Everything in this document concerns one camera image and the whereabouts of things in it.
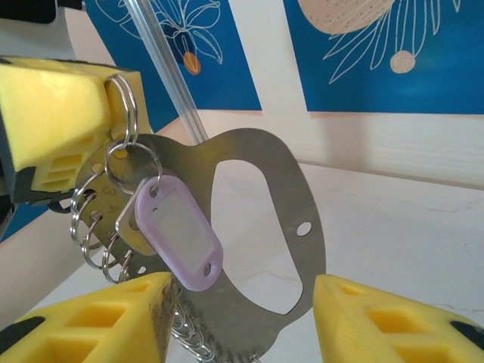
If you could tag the blue panel white flower lines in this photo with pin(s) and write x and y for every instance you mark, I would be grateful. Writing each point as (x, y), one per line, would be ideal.
(128, 53)

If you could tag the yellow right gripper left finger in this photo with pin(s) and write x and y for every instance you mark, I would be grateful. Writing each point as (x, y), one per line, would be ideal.
(75, 332)

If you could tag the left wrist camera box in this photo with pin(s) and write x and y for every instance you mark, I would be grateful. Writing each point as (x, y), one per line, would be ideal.
(30, 9)

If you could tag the blue panel beige circle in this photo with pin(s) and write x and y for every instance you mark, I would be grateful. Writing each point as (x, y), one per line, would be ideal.
(453, 75)

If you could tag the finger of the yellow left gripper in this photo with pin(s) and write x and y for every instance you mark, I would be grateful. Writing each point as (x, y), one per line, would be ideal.
(49, 113)
(115, 109)

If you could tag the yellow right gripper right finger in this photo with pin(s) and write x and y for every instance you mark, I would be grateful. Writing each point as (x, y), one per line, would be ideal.
(378, 332)

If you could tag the aluminium upright post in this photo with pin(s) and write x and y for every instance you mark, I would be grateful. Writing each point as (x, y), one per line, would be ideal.
(170, 83)

